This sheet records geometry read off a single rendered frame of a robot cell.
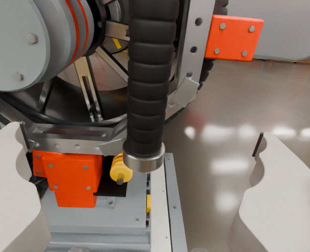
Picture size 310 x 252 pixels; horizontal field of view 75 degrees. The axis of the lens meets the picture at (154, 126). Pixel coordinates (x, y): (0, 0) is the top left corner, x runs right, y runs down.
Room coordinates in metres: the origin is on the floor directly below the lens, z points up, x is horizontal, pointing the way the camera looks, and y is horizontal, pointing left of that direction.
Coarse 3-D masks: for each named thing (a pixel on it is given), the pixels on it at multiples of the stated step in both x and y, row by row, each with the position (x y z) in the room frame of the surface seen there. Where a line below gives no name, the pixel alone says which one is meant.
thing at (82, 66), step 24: (96, 0) 0.47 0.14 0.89; (96, 24) 0.51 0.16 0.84; (120, 24) 0.47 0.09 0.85; (96, 48) 0.47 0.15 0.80; (120, 72) 0.47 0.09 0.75; (0, 96) 0.43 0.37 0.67; (24, 96) 0.47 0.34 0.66; (48, 96) 0.47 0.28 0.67; (72, 96) 0.58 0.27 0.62; (96, 96) 0.47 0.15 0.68; (120, 96) 0.59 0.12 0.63; (48, 120) 0.44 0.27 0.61; (72, 120) 0.45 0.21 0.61; (96, 120) 0.46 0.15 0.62; (120, 120) 0.45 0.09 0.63
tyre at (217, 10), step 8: (216, 0) 0.46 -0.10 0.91; (224, 0) 0.47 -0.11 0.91; (216, 8) 0.46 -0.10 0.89; (224, 8) 0.47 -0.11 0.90; (208, 64) 0.47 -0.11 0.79; (208, 72) 0.47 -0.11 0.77; (200, 80) 0.46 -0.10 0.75; (200, 88) 0.47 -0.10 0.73; (24, 112) 0.44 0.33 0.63; (176, 112) 0.46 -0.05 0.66; (32, 120) 0.43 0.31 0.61; (40, 120) 0.44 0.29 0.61; (168, 120) 0.46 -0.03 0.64
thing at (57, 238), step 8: (40, 192) 0.59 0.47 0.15; (56, 232) 0.42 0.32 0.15; (64, 232) 0.42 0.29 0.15; (72, 232) 0.43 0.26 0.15; (56, 240) 0.39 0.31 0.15; (64, 240) 0.40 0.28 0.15; (72, 240) 0.40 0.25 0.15; (80, 240) 0.40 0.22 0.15; (88, 240) 0.40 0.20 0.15; (96, 240) 0.41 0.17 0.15; (104, 240) 0.41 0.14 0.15; (112, 240) 0.41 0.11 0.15; (120, 240) 0.42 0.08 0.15; (128, 240) 0.42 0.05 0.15; (136, 240) 0.42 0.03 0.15; (144, 240) 0.42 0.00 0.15; (48, 248) 0.37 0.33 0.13; (56, 248) 0.37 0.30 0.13; (64, 248) 0.37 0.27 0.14; (88, 248) 0.38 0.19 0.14; (96, 248) 0.38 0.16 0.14; (104, 248) 0.38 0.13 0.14; (112, 248) 0.39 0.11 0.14; (120, 248) 0.39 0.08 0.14; (128, 248) 0.39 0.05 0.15; (136, 248) 0.39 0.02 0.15; (144, 248) 0.39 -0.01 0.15
